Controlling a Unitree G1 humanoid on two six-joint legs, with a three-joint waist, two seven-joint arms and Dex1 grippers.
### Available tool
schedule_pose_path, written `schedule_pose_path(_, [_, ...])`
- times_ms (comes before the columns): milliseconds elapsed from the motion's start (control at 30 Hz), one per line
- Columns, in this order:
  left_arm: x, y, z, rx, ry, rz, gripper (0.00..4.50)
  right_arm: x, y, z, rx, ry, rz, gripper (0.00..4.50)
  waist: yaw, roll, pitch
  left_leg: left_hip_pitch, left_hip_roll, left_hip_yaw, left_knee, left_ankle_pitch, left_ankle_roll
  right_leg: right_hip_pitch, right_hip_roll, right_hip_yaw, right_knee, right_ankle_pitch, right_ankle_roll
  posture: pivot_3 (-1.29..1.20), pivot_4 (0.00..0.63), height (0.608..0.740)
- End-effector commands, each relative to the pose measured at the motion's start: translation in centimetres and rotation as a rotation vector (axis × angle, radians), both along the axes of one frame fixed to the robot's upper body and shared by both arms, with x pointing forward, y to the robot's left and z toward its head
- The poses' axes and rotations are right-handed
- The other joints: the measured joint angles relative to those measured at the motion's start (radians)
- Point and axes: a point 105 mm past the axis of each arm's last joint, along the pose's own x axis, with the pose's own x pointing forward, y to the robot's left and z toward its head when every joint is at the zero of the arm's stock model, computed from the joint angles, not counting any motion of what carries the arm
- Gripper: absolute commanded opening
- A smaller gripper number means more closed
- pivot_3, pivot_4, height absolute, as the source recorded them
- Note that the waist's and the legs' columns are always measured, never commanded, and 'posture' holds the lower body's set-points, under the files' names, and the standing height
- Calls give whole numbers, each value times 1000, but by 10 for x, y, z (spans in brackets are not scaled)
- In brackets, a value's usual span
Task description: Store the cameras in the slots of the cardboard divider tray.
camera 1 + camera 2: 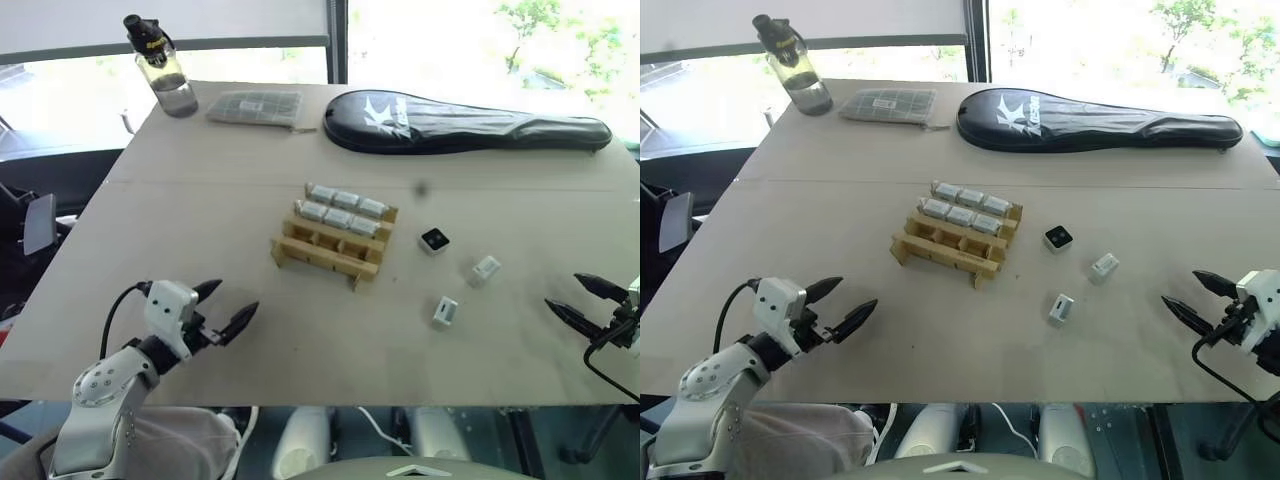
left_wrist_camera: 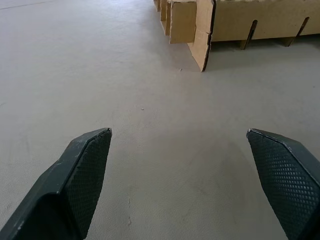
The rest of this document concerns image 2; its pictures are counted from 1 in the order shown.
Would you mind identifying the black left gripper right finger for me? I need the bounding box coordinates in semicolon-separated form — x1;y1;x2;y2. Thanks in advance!
246;128;320;240

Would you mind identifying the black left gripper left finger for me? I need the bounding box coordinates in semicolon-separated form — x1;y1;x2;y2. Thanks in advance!
0;127;113;240

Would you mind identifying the small wooden pallet rack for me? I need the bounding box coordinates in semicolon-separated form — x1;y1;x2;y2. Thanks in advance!
152;0;320;73

